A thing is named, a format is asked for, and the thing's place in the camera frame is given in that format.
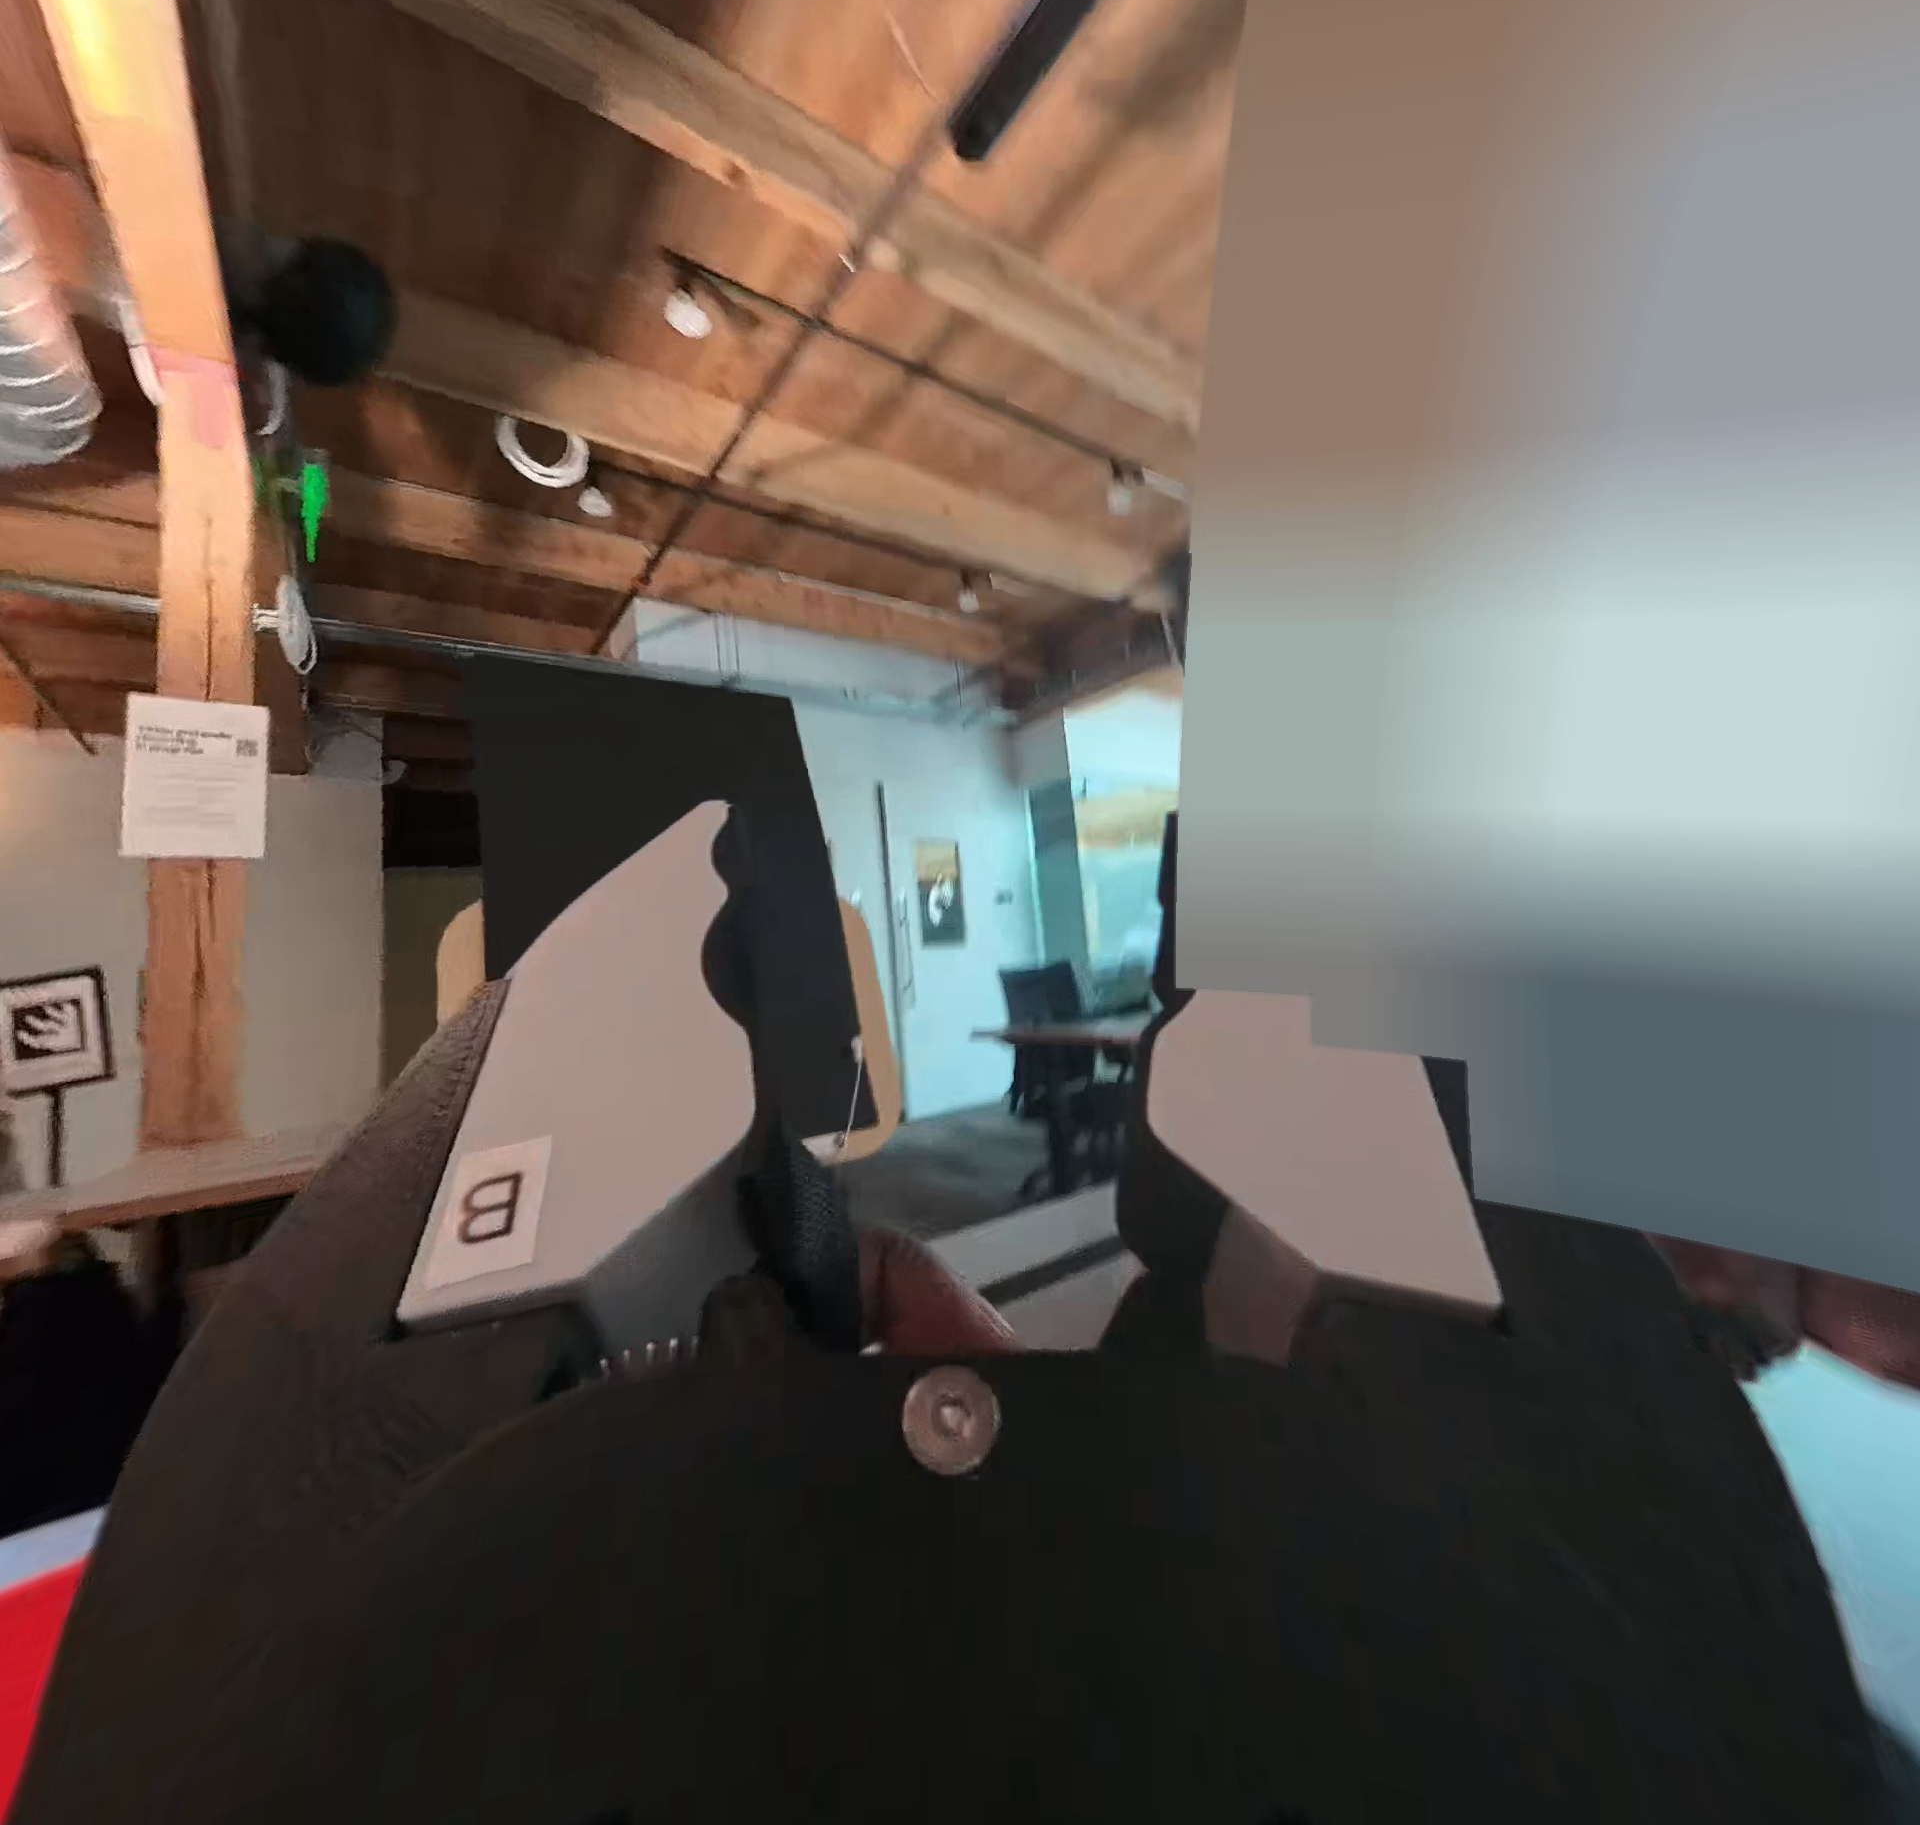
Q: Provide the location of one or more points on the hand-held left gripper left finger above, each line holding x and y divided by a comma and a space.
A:
601, 1075

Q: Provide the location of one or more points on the black linear ceiling light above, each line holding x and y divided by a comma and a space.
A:
1050, 32

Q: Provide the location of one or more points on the silver flexible duct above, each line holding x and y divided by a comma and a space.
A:
38, 355

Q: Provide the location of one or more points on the person's left hand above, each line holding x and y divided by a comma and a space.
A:
938, 1293

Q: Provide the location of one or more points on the white paper sign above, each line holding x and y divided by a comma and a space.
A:
195, 776

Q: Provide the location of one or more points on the black office chair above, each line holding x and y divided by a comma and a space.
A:
1050, 1001

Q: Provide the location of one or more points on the green exit sign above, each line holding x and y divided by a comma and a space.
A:
313, 504

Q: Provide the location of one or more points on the red plastic bin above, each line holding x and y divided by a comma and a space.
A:
31, 1705

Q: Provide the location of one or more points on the wooden desk black legs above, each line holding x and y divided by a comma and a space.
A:
1064, 1037

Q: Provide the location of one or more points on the black round ceiling lamp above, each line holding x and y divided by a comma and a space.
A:
322, 311

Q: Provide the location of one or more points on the black sheet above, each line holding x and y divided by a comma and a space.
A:
630, 761

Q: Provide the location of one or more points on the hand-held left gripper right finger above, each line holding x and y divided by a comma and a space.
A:
1320, 1165

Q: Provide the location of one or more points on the black framed picture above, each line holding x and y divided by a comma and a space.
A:
53, 1032

